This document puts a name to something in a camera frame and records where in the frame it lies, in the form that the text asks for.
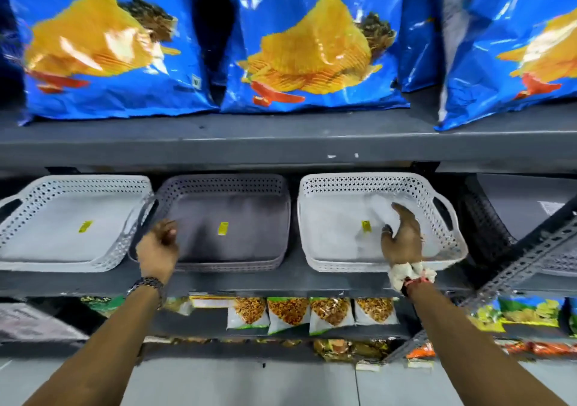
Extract person's left hand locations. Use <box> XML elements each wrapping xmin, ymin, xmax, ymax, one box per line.
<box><xmin>136</xmin><ymin>219</ymin><xmax>180</xmax><ymax>285</ymax></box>

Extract person's right hand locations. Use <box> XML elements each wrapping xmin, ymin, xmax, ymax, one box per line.
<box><xmin>381</xmin><ymin>202</ymin><xmax>424</xmax><ymax>267</ymax></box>

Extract person's right forearm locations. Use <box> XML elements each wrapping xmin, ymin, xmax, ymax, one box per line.
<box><xmin>406</xmin><ymin>279</ymin><xmax>569</xmax><ymax>406</ymax></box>

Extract person's left forearm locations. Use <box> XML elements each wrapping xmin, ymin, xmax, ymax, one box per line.
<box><xmin>23</xmin><ymin>283</ymin><xmax>165</xmax><ymax>406</ymax></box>

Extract metal link wristwatch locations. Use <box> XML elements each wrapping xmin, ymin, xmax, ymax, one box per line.
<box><xmin>126</xmin><ymin>277</ymin><xmax>166</xmax><ymax>310</ymax></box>

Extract clear plastic bag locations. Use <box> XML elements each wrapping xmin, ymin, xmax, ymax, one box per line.
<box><xmin>354</xmin><ymin>193</ymin><xmax>440</xmax><ymax>260</ymax></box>

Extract white fabric scrunchie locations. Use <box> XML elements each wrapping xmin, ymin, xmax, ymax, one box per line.
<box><xmin>388</xmin><ymin>261</ymin><xmax>437</xmax><ymax>292</ymax></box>

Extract white perforated plastic basket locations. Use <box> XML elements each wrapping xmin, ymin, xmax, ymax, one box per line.
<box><xmin>0</xmin><ymin>175</ymin><xmax>155</xmax><ymax>272</ymax></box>
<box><xmin>298</xmin><ymin>172</ymin><xmax>469</xmax><ymax>273</ymax></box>

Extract red thread wristband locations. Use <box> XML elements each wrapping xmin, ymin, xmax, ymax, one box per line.
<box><xmin>401</xmin><ymin>276</ymin><xmax>433</xmax><ymax>298</ymax></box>

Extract white nut snack packet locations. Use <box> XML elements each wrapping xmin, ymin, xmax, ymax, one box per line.
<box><xmin>309</xmin><ymin>298</ymin><xmax>355</xmax><ymax>336</ymax></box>
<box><xmin>267</xmin><ymin>297</ymin><xmax>311</xmax><ymax>335</ymax></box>
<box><xmin>354</xmin><ymin>298</ymin><xmax>400</xmax><ymax>326</ymax></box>
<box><xmin>226</xmin><ymin>298</ymin><xmax>270</xmax><ymax>330</ymax></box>

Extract green snack packet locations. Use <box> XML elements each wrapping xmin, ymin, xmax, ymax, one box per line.
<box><xmin>80</xmin><ymin>295</ymin><xmax>126</xmax><ymax>319</ymax></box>

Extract dark grey perforated plastic basket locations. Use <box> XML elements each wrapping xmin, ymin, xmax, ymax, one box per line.
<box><xmin>459</xmin><ymin>173</ymin><xmax>577</xmax><ymax>276</ymax></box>

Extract golden snack packet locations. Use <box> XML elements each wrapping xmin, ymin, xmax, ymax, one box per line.
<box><xmin>313</xmin><ymin>338</ymin><xmax>391</xmax><ymax>362</ymax></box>

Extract grey metal shelf rack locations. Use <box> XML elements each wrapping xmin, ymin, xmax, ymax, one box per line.
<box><xmin>0</xmin><ymin>83</ymin><xmax>577</xmax><ymax>366</ymax></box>

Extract yellow green chip packet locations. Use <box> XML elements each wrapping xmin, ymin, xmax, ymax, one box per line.
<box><xmin>469</xmin><ymin>296</ymin><xmax>567</xmax><ymax>333</ymax></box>

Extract orange snack packets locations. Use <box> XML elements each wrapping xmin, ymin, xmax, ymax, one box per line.
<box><xmin>406</xmin><ymin>339</ymin><xmax>577</xmax><ymax>359</ymax></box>

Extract blue potato chip bag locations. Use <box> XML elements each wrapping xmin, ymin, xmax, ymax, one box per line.
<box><xmin>434</xmin><ymin>0</ymin><xmax>577</xmax><ymax>132</ymax></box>
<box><xmin>218</xmin><ymin>0</ymin><xmax>411</xmax><ymax>114</ymax></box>
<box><xmin>398</xmin><ymin>0</ymin><xmax>444</xmax><ymax>93</ymax></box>
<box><xmin>2</xmin><ymin>0</ymin><xmax>219</xmax><ymax>127</ymax></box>

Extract slotted grey metal rack post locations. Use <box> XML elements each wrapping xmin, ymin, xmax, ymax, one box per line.
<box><xmin>383</xmin><ymin>203</ymin><xmax>577</xmax><ymax>362</ymax></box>

